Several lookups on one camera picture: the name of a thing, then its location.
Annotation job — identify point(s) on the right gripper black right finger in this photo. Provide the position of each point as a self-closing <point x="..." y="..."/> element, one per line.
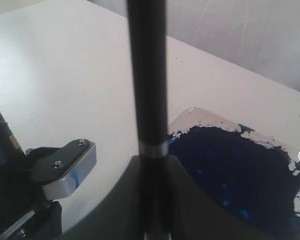
<point x="194" y="216"/>

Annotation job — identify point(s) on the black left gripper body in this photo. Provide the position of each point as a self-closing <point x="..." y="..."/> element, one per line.
<point x="25" y="213"/>

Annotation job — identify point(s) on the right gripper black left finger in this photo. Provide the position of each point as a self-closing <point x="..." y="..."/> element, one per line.
<point x="118" y="216"/>

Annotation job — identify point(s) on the black paintbrush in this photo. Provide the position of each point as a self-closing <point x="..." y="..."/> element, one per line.
<point x="147" y="34"/>

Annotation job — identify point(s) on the white plate with blue paint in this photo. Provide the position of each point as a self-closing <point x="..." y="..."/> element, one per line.
<point x="254" y="177"/>

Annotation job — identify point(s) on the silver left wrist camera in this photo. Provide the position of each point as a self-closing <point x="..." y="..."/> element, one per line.
<point x="59" y="171"/>

